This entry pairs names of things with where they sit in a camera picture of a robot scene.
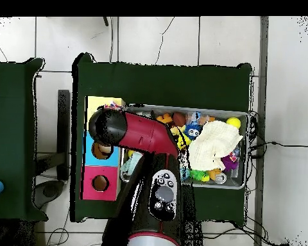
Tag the mint green waffle cloth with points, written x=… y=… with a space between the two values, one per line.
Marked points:
x=131 y=164

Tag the white multicolour polka dot cloth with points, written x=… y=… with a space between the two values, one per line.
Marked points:
x=111 y=105

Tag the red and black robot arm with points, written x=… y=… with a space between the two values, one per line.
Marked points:
x=143 y=133

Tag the wooden box with three holes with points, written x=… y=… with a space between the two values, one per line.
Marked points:
x=110 y=189

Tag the yellow plush duck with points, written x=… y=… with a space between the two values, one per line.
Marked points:
x=174 y=131

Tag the orange plastic building block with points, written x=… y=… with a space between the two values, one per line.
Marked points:
x=165 y=118

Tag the yellow plastic ball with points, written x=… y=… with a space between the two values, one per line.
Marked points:
x=130 y=153
x=233 y=122

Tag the yellow cheese wedge toy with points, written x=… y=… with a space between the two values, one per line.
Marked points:
x=183 y=142

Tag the brown toy basketball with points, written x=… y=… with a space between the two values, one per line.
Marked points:
x=179 y=119

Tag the blue spiky toy with eyes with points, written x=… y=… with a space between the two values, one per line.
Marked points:
x=193 y=131

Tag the dark green table cloth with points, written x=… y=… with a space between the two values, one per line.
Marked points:
x=10 y=128
x=169 y=82

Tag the cream waffle cloth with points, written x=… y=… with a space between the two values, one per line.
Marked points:
x=213 y=146

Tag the black upright panel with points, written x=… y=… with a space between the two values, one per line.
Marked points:
x=63 y=115

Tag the dark grey floor base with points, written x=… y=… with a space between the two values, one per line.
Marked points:
x=50 y=191

